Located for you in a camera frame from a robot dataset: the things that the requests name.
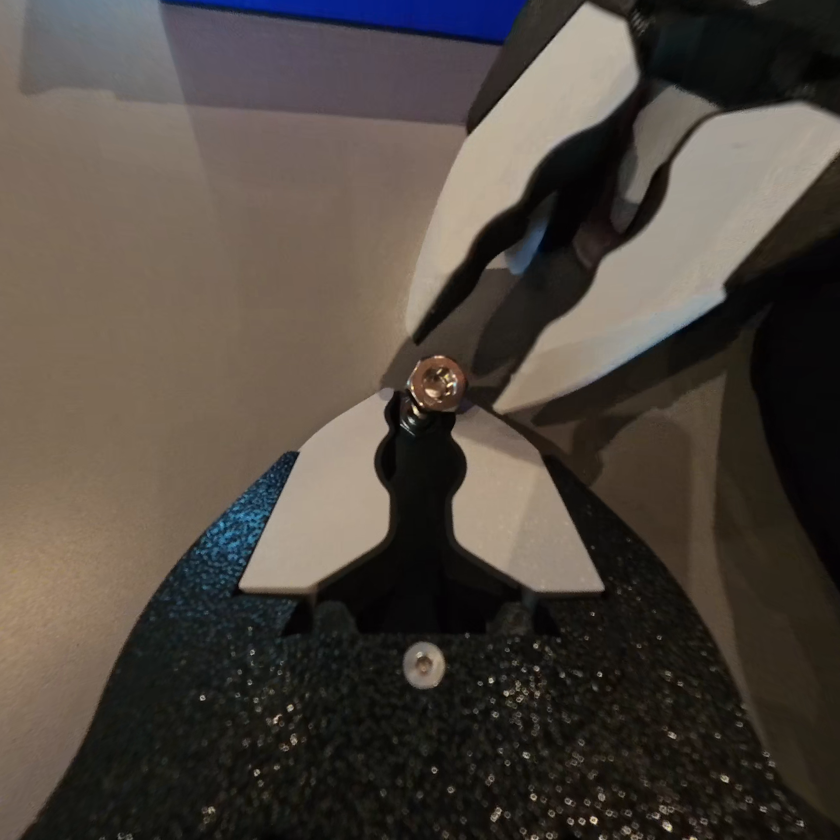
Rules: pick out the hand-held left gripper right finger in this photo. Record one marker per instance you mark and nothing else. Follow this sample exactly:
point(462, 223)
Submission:
point(525, 525)

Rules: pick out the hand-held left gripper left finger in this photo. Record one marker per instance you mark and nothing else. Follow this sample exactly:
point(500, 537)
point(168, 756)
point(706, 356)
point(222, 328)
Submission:
point(315, 525)

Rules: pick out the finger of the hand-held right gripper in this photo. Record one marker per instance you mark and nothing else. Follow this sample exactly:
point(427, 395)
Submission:
point(512, 144)
point(722, 216)

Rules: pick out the silver hex bolt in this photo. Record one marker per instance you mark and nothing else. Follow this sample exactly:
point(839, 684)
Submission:
point(420, 415)

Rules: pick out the silver hex nut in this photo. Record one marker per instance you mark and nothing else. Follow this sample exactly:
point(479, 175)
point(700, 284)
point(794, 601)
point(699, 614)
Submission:
point(415, 386)

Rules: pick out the person's right forearm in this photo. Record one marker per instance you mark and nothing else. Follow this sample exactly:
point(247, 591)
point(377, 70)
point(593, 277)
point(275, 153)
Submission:
point(807, 394)

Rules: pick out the person's right hand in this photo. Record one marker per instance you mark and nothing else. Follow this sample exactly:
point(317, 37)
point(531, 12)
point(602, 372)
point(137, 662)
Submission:
point(594, 229)

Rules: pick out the blue plastic bin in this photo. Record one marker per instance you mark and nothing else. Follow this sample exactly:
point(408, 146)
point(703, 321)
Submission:
point(328, 13)

